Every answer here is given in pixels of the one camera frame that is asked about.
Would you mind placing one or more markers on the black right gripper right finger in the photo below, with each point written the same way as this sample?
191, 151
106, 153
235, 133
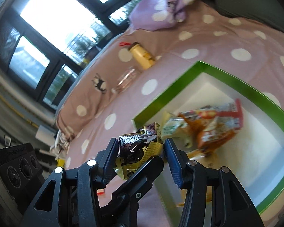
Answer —
231, 205

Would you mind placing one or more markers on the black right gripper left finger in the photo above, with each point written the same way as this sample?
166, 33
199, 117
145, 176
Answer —
69, 197

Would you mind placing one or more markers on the orange triangular snack packet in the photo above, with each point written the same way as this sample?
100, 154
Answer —
213, 136

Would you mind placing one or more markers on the gold black snack packet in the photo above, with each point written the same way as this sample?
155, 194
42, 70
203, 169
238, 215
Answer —
136, 148

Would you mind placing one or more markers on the pale yellow snack packet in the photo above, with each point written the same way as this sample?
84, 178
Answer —
176, 128

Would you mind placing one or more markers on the clear red edged snack packet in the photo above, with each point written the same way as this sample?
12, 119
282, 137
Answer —
100, 191

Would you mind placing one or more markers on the yellow box on floor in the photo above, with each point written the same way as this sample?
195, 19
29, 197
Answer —
61, 163

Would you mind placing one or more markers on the striped crumpled cloth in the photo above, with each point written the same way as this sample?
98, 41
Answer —
60, 146

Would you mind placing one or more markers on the green white cardboard box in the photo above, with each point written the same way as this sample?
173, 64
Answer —
224, 145

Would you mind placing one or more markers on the clear glass jar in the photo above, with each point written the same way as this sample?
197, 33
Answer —
126, 79

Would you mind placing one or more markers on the yellow bottle brown cap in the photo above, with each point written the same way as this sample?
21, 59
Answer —
140, 54

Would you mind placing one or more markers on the purple polka dot cloth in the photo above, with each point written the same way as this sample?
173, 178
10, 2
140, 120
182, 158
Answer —
152, 15

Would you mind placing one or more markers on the dark grey cushion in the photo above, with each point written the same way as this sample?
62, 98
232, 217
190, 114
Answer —
269, 12

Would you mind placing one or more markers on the black camera box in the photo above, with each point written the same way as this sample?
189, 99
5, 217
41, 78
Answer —
21, 173

